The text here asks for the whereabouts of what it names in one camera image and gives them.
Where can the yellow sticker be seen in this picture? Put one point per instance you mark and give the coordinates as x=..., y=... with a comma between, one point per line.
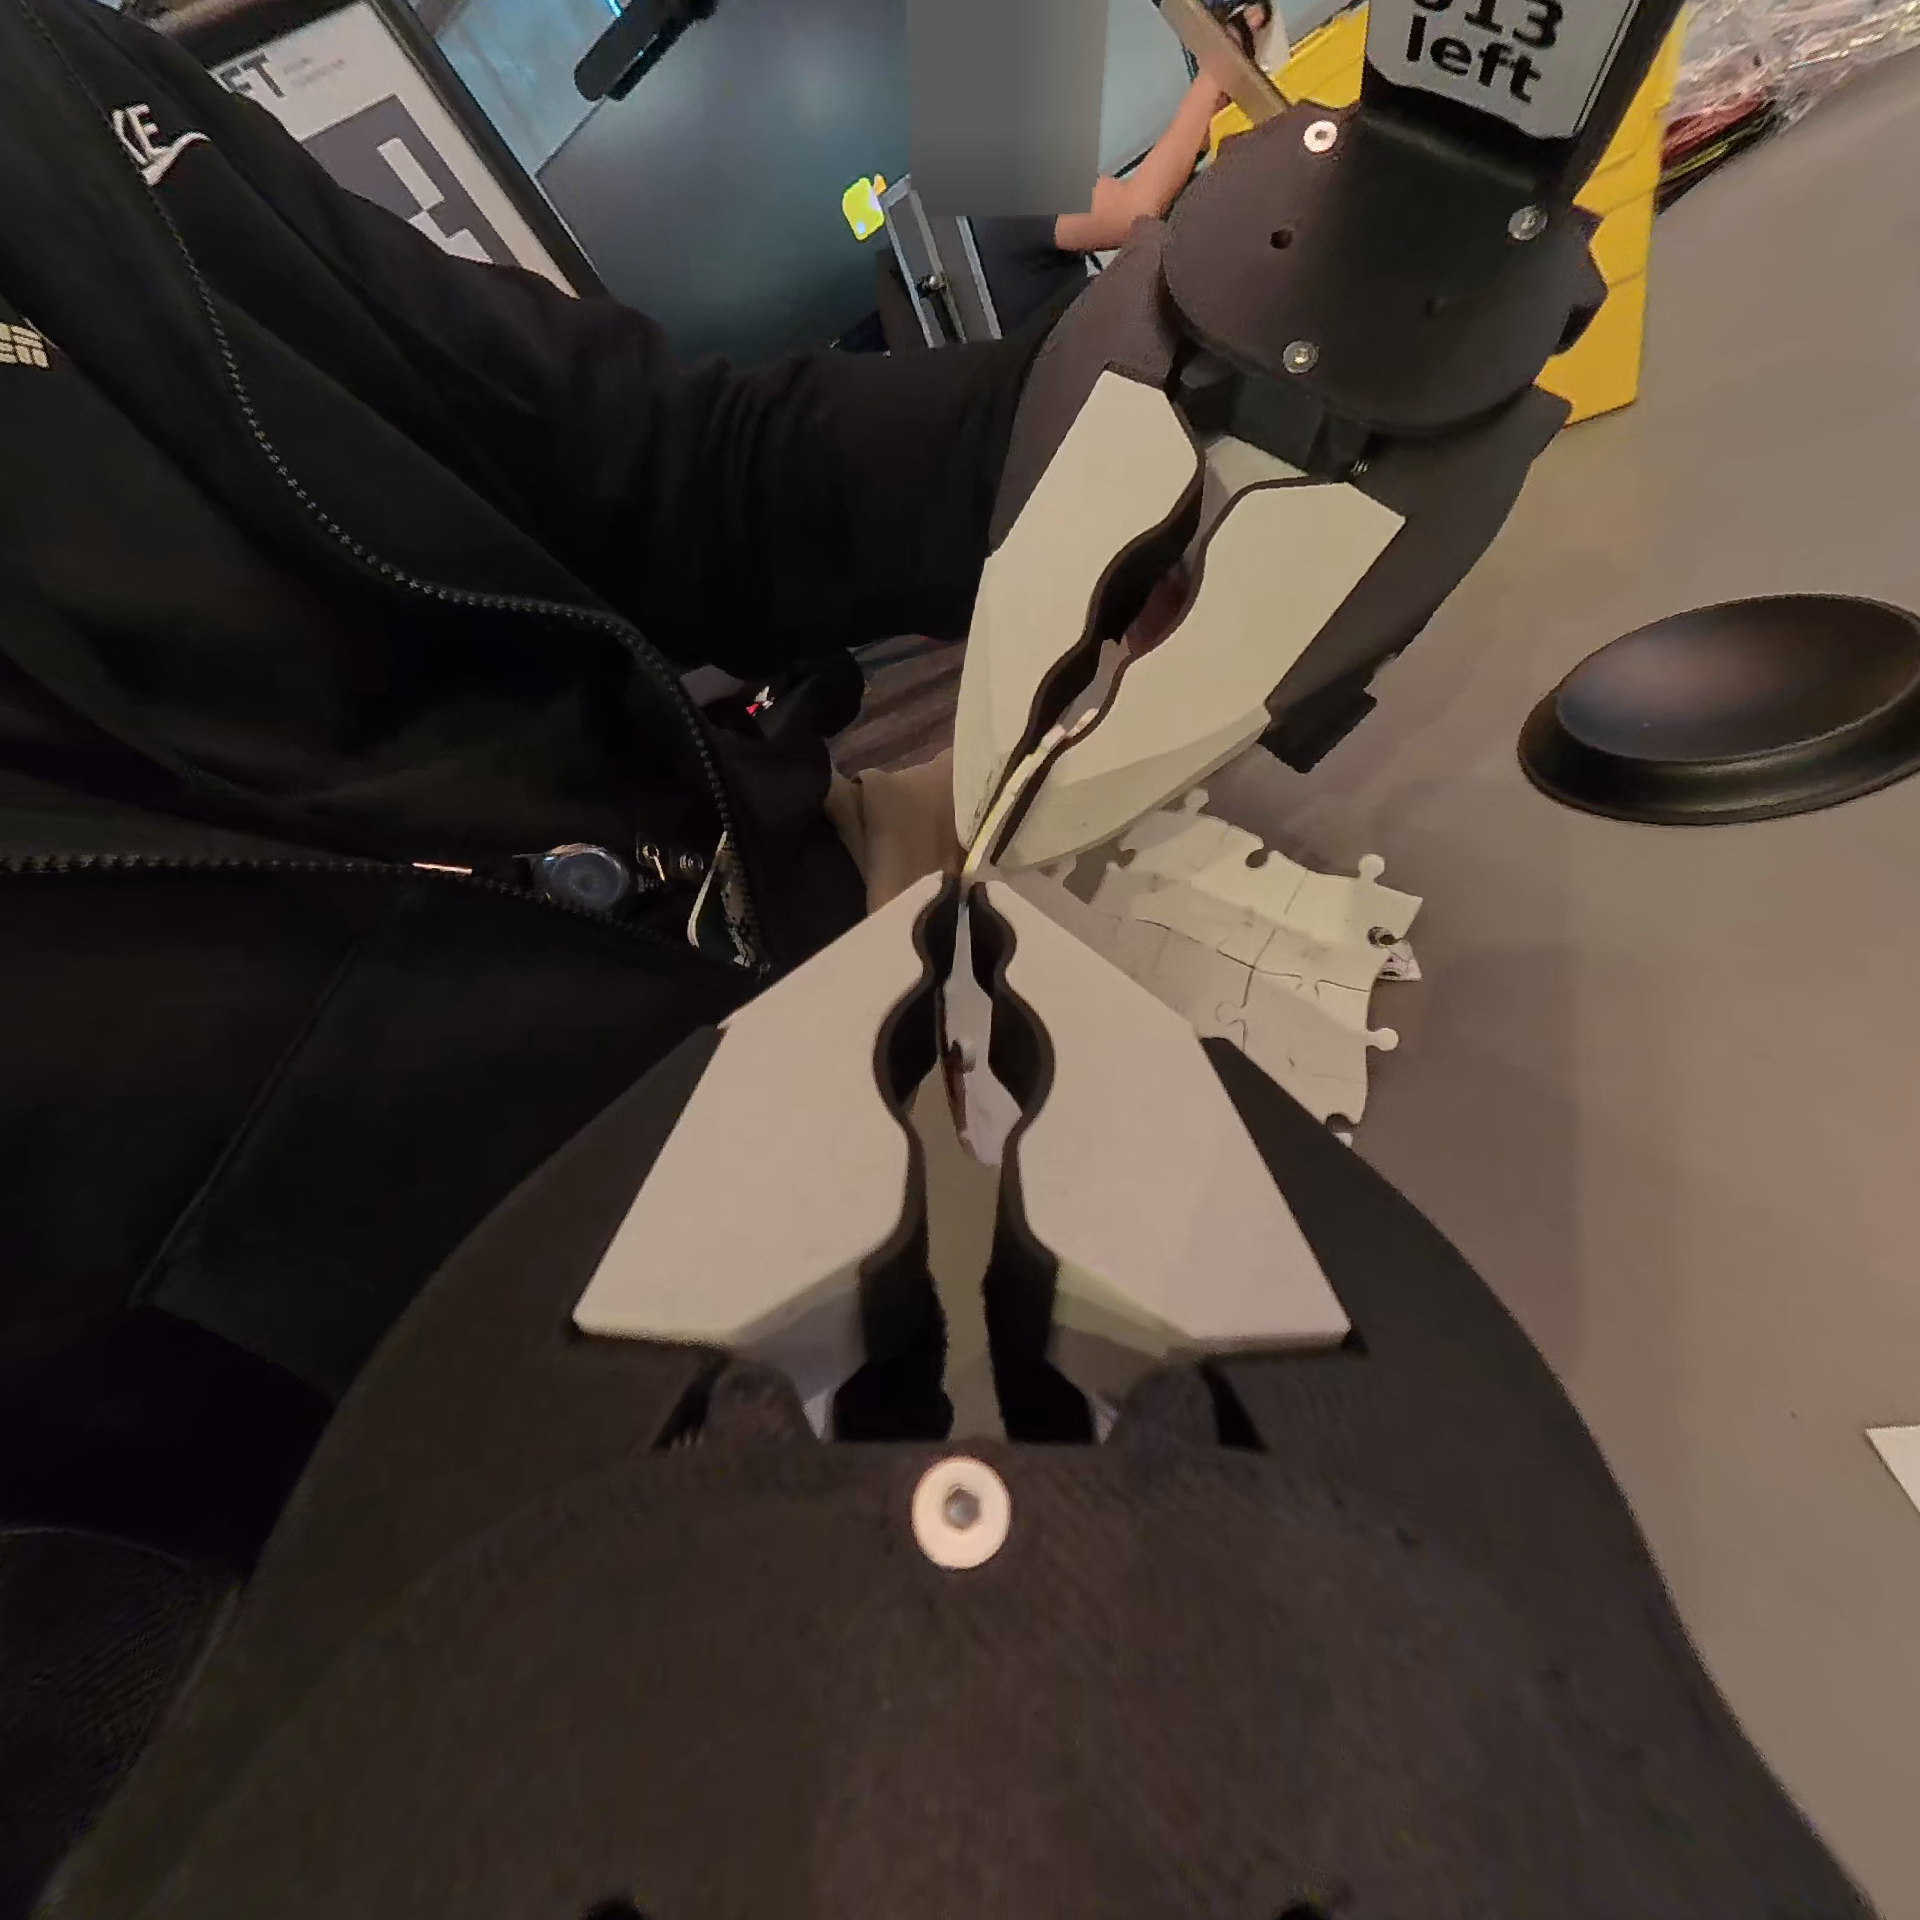
x=864, y=207

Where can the clear plastic bags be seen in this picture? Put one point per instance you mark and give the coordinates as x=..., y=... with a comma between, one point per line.
x=1784, y=76

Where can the person's left forearm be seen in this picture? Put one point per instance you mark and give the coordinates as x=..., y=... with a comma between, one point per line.
x=809, y=481

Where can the person's beige trouser leg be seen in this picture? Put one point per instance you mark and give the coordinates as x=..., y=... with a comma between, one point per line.
x=888, y=840

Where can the metal badge reel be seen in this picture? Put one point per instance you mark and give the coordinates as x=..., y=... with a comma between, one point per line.
x=577, y=873

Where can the joined white puzzle sheet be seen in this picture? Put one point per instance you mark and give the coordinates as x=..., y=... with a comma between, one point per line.
x=1260, y=930

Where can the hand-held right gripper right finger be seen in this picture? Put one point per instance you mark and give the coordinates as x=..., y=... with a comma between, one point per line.
x=1170, y=1200

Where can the white paper sheet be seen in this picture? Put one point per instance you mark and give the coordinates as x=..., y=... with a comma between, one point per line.
x=1902, y=1478

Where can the yellow plastic box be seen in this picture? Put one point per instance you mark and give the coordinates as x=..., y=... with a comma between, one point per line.
x=1613, y=300

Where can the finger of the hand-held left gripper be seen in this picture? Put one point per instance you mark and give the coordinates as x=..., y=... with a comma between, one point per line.
x=1049, y=570
x=1260, y=631

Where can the badge card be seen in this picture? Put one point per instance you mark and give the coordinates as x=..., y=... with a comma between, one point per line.
x=732, y=909

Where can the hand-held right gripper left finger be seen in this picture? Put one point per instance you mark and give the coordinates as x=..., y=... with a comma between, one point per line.
x=750, y=1170

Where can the black and white sign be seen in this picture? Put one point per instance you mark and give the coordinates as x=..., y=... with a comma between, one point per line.
x=406, y=166

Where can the person's black jacket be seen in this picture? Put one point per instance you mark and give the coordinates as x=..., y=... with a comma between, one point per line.
x=299, y=676

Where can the black round desk cap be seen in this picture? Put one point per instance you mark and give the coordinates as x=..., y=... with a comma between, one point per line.
x=1725, y=706

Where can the grey metal frame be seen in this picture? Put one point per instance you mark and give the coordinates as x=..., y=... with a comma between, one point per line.
x=937, y=263

